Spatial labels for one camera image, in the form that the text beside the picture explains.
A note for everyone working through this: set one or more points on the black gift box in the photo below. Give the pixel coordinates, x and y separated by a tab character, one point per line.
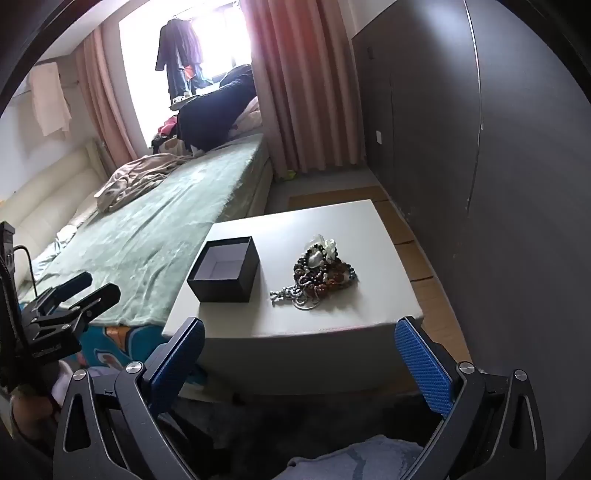
221	290

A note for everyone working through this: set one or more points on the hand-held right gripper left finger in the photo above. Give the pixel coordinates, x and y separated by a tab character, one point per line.
182	355

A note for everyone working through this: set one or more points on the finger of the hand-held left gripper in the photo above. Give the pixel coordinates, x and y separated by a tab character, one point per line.
92	300
64	288

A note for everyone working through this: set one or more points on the flattened cardboard boxes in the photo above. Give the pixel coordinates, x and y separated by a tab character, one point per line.
415	258

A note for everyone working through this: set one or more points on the cream padded headboard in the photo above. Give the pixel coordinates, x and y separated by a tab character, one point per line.
51	189

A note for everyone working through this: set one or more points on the white square table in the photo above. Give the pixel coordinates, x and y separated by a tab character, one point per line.
323	346

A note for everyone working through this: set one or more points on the colourful printed blanket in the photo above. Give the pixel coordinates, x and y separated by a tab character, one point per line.
115	346

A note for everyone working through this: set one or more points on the white hanging cloth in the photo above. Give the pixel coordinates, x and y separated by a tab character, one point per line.
51	97

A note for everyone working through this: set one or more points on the grey wardrobe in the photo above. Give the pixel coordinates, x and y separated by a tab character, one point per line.
485	161

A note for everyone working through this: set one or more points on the pink curtain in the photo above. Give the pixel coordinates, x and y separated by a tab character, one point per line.
304	83
104	92

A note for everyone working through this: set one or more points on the bed with green sheet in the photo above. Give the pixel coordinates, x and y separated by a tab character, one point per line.
152	240

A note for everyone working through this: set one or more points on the grey cloth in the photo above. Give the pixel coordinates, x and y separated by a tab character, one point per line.
351	461

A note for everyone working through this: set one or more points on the dark clothing heap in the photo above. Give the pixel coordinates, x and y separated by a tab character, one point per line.
212	115

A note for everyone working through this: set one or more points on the beige crumpled blanket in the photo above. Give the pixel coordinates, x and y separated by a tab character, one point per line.
138	180

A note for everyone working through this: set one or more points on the hanging dark clothes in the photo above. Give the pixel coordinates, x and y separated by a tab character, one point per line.
180	50

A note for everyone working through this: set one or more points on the dark fuzzy rug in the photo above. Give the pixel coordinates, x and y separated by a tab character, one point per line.
277	415

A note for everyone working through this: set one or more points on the person's left hand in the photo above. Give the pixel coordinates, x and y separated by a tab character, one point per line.
30	408

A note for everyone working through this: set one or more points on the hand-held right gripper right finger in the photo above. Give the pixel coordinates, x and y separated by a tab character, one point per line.
425	364

